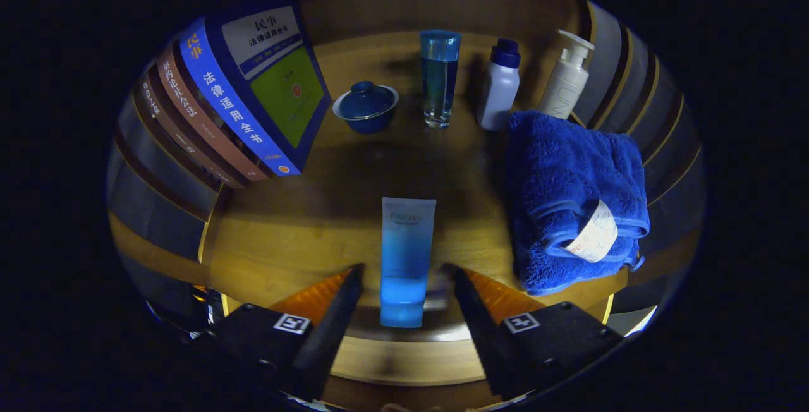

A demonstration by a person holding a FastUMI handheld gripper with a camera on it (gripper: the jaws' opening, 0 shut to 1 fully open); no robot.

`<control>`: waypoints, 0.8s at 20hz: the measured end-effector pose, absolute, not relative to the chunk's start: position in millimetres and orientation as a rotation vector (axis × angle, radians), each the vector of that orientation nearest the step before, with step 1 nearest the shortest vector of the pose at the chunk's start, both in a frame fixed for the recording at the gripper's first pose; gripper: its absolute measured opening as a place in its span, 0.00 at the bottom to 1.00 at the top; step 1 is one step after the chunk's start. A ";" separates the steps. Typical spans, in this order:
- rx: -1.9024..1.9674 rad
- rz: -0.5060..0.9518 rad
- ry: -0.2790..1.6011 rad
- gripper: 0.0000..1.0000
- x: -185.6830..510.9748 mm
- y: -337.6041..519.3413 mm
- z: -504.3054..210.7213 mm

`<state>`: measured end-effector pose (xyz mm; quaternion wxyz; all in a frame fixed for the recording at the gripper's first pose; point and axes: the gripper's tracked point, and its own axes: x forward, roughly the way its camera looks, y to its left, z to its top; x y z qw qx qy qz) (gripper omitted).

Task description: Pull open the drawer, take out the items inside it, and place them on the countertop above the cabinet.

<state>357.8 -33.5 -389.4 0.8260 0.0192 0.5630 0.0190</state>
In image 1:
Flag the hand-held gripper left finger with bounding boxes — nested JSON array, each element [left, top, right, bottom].
[[190, 264, 366, 400]]

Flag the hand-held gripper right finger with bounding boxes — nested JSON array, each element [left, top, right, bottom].
[[442, 264, 626, 400]]

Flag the blue cosmetic tube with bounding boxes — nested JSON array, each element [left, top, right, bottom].
[[379, 197, 437, 329]]

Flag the wooden countertop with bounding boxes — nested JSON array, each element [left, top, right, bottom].
[[202, 32, 630, 343]]

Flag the wooden cabinet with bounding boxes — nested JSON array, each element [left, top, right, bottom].
[[107, 0, 705, 337]]

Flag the blue folded towel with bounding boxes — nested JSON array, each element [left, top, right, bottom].
[[506, 111, 652, 296]]

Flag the blue lidded tea bowl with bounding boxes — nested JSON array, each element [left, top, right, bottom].
[[332, 81, 400, 135]]

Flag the white bottle with blue cap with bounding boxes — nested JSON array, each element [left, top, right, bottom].
[[477, 38, 522, 131]]

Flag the clear blue glass bottle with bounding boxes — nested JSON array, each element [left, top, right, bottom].
[[420, 30, 462, 129]]

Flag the blue book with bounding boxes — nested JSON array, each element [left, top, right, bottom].
[[179, 0, 332, 177]]

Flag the white pump bottle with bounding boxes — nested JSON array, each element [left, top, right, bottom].
[[536, 29, 595, 121]]

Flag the reddish brown book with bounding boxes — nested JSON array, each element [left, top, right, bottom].
[[157, 42, 269, 182]]

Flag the dark brown book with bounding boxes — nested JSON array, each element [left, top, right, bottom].
[[134, 70, 248, 190]]

